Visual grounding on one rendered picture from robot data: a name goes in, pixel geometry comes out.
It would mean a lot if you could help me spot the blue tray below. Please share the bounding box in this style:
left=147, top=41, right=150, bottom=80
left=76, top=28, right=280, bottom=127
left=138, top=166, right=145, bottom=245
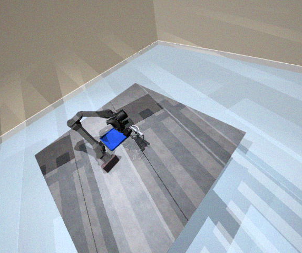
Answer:
left=99, top=128, right=128, bottom=151

